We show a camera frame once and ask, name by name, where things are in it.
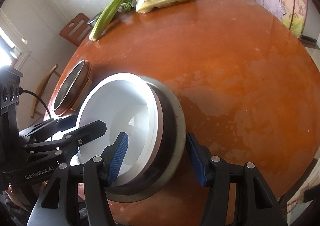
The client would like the black cable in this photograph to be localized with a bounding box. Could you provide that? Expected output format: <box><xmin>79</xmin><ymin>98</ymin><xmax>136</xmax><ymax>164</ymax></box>
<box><xmin>18</xmin><ymin>88</ymin><xmax>53</xmax><ymax>119</ymax></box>

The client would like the terracotta plastic plate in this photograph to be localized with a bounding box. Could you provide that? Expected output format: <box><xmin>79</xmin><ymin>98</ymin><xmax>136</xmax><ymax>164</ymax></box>
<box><xmin>54</xmin><ymin>61</ymin><xmax>92</xmax><ymax>116</ymax></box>

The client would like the large steel bowl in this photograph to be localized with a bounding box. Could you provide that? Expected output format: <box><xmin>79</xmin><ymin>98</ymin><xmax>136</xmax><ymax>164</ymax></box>
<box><xmin>105</xmin><ymin>76</ymin><xmax>186</xmax><ymax>203</ymax></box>

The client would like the curved wooden armchair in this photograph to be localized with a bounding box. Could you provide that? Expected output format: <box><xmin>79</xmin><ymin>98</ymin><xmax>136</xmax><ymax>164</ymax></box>
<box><xmin>30</xmin><ymin>64</ymin><xmax>61</xmax><ymax>119</ymax></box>

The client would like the shallow steel pan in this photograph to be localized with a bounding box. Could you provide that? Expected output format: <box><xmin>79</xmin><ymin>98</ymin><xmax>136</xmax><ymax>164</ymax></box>
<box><xmin>54</xmin><ymin>61</ymin><xmax>91</xmax><ymax>115</ymax></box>

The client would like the yellow scalloped plate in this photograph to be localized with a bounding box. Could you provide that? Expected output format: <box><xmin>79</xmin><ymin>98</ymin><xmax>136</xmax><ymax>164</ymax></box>
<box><xmin>70</xmin><ymin>77</ymin><xmax>92</xmax><ymax>111</ymax></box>

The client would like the brown wooden chair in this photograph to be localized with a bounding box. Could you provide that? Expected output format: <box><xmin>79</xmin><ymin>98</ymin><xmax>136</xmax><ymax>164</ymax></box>
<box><xmin>59</xmin><ymin>13</ymin><xmax>92</xmax><ymax>47</ymax></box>

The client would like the small steel bowl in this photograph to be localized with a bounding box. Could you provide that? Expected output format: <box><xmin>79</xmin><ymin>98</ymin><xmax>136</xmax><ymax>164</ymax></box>
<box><xmin>87</xmin><ymin>12</ymin><xmax>102</xmax><ymax>27</ymax></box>

